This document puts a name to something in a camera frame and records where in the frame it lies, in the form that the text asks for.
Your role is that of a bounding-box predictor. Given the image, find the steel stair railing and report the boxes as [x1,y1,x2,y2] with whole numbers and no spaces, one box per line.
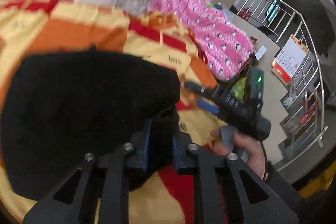
[238,0,328,169]

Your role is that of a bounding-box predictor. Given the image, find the black knit pants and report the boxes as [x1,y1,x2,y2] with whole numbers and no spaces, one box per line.
[1,50,180,201]

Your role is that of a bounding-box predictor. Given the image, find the pink penguin blanket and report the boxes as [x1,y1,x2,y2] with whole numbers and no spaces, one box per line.
[147,0,255,81]

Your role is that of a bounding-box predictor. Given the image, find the wall calendar on railing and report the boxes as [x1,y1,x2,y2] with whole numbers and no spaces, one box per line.
[272,34,309,86]

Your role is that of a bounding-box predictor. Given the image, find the green patterned cloth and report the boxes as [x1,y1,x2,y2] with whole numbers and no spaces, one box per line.
[230,77,247,101]

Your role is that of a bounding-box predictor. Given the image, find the red orange love blanket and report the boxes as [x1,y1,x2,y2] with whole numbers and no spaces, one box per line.
[1,0,217,223]

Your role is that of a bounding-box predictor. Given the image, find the right hand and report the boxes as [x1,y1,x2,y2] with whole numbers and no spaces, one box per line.
[210,129,267,181]

